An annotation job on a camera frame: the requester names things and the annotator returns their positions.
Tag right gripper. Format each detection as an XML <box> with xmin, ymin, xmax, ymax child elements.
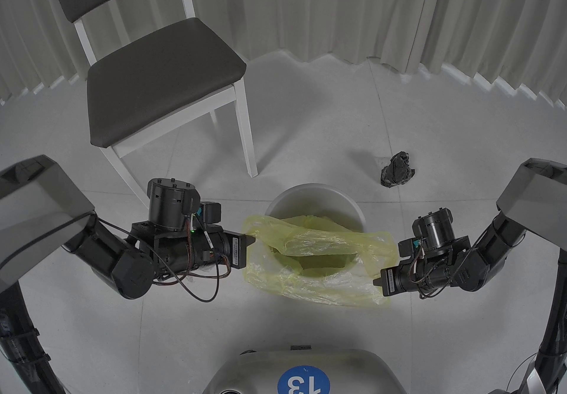
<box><xmin>373</xmin><ymin>256</ymin><xmax>462</xmax><ymax>297</ymax></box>

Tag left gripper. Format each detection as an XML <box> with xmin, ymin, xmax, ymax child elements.
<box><xmin>154</xmin><ymin>229</ymin><xmax>258</xmax><ymax>274</ymax></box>

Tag yellow plastic bag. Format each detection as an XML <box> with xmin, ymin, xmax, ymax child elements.
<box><xmin>241</xmin><ymin>214</ymin><xmax>398</xmax><ymax>309</ymax></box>

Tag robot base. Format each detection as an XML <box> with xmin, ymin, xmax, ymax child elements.
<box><xmin>201</xmin><ymin>343</ymin><xmax>406</xmax><ymax>394</ymax></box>

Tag white trash bin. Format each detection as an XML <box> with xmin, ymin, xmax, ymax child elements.
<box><xmin>265</xmin><ymin>183</ymin><xmax>367</xmax><ymax>284</ymax></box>

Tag crumpled black plastic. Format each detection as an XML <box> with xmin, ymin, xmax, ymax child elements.
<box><xmin>380</xmin><ymin>151</ymin><xmax>416</xmax><ymax>187</ymax></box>

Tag white chair dark grey seat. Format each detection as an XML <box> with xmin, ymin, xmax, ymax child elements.
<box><xmin>55</xmin><ymin>0</ymin><xmax>258</xmax><ymax>212</ymax></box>

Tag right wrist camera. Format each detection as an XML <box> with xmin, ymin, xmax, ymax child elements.
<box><xmin>398</xmin><ymin>236</ymin><xmax>421</xmax><ymax>259</ymax></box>

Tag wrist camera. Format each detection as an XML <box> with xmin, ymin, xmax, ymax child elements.
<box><xmin>398</xmin><ymin>236</ymin><xmax>421</xmax><ymax>259</ymax></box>
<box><xmin>195</xmin><ymin>202</ymin><xmax>222</xmax><ymax>227</ymax></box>

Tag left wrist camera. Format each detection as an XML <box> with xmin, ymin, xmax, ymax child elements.
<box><xmin>195</xmin><ymin>202</ymin><xmax>222</xmax><ymax>227</ymax></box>

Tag black cable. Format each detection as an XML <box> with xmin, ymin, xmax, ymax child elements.
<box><xmin>153</xmin><ymin>266</ymin><xmax>231</xmax><ymax>303</ymax></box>
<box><xmin>509</xmin><ymin>351</ymin><xmax>540</xmax><ymax>393</ymax></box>

